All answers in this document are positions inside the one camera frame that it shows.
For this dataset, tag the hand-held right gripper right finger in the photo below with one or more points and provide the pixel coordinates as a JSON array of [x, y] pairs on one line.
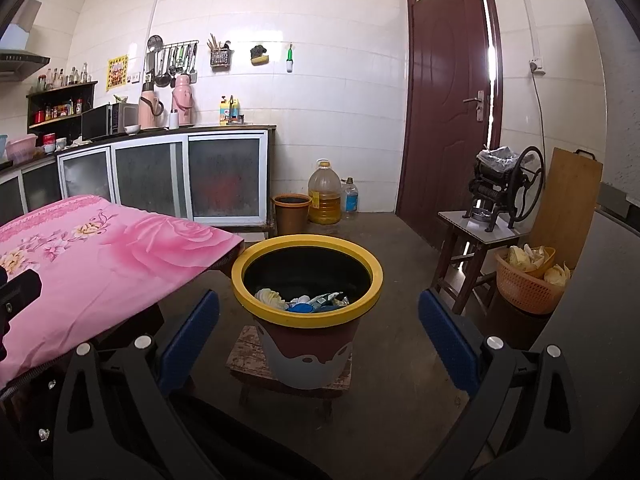
[[445, 335]]

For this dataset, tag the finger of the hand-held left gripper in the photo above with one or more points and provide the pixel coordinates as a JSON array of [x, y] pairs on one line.
[[22, 287]]

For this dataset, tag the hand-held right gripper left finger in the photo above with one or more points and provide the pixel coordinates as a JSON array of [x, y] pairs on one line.
[[192, 332]]

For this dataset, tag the yellow rimmed brown bin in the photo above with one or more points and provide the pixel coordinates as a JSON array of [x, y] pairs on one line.
[[310, 355]]

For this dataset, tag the green white wrapper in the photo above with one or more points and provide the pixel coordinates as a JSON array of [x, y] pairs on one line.
[[327, 300]]

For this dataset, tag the low worn wooden stool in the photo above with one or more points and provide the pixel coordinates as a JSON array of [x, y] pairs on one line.
[[247, 355]]

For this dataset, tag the orange plastic basket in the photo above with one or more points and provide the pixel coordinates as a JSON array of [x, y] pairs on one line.
[[525, 287]]

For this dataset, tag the pink floral tablecloth table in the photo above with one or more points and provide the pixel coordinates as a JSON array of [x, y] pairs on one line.
[[125, 260]]

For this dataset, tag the wooden stool white top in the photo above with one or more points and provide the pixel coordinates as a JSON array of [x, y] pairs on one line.
[[470, 222]]

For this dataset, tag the yellow corn husks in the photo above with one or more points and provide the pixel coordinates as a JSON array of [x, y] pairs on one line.
[[555, 275]]

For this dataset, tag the pink plastic basin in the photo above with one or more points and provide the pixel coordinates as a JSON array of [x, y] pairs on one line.
[[22, 147]]

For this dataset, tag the red white mug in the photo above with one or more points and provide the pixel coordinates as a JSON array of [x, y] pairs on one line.
[[48, 141]]

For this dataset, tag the small brown waste bin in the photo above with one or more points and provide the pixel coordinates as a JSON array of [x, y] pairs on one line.
[[291, 217]]

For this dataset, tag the hand crank noodle machine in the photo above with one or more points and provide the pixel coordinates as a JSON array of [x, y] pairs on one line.
[[495, 187]]

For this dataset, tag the kitchen counter cabinet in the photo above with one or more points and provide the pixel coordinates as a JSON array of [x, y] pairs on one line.
[[150, 175]]

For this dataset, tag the clear bottle blue label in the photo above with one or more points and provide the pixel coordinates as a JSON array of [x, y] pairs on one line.
[[350, 200]]

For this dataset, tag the dark wooden spice shelf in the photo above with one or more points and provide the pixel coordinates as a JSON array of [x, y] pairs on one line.
[[55, 119]]

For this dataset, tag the cooking oil jug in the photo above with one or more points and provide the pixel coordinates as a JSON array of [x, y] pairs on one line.
[[324, 200]]

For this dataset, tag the row of condiment jars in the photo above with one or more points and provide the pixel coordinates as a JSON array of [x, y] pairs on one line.
[[62, 110]]

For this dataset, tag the black microwave oven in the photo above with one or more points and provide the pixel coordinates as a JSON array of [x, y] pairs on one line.
[[100, 122]]

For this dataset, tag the wooden cutting board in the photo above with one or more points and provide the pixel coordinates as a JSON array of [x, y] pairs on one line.
[[570, 200]]

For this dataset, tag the clear plastic bag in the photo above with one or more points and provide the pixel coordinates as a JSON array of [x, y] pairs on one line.
[[500, 157]]

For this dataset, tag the white bowl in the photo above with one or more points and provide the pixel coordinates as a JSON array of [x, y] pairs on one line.
[[132, 129]]

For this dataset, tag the white cup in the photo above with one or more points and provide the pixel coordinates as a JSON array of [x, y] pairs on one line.
[[173, 120]]

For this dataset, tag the row of glass bottles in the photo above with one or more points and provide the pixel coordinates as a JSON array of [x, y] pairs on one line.
[[72, 77]]

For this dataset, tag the yellow detergent bottle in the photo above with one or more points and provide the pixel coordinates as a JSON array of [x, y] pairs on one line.
[[225, 112]]

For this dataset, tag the range hood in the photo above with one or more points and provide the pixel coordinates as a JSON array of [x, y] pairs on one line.
[[20, 60]]

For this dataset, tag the rack of hanging utensils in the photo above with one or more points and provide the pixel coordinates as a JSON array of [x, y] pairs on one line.
[[175, 60]]

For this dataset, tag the cardboard box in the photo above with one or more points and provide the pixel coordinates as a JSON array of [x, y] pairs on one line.
[[27, 12]]

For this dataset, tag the black yellow scrubber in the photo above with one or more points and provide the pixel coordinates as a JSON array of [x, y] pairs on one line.
[[259, 55]]

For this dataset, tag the yellow wall poster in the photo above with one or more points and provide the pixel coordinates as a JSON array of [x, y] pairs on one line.
[[117, 72]]

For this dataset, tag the wall chopstick holder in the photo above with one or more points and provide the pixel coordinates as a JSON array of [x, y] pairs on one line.
[[220, 56]]

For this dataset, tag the white wall socket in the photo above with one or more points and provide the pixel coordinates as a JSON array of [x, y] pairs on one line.
[[536, 66]]

